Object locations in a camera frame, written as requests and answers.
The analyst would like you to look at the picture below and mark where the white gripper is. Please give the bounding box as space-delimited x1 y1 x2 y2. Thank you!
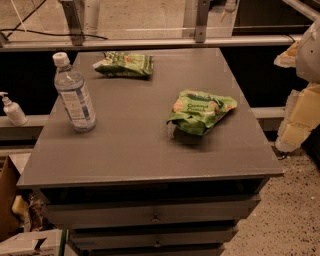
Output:
274 18 320 152

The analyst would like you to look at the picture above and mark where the green rice chip bag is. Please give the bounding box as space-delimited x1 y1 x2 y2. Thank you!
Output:
167 89 238 136

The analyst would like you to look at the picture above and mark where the green snack bag far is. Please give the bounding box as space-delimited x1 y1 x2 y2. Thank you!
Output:
93 51 153 78

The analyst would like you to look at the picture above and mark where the clear plastic water bottle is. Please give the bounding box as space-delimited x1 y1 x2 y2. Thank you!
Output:
52 52 96 132

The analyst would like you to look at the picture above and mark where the white pump dispenser bottle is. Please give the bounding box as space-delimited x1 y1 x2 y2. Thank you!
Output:
0 92 28 126

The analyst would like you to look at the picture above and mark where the grey drawer cabinet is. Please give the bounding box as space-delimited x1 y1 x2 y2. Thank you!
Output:
18 48 282 256

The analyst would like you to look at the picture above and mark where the lower cabinet drawer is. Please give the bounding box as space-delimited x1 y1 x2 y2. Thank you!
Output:
71 226 238 250

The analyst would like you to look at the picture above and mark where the cabinet drawer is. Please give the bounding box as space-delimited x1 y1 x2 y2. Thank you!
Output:
71 226 238 250
45 195 261 230

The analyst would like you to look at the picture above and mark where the top cabinet drawer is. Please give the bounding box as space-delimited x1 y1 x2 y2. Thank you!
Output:
45 195 261 230

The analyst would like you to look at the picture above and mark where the white cardboard box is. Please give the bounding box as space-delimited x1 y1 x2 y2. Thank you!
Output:
0 229 78 256

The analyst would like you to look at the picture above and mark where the brown cardboard box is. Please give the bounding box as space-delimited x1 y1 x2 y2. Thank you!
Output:
0 156 20 241

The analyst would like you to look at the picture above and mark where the metal frame rail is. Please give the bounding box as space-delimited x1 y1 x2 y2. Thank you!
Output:
0 34 302 52

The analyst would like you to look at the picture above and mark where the black cable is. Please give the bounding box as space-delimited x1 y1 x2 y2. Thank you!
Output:
0 0 109 41

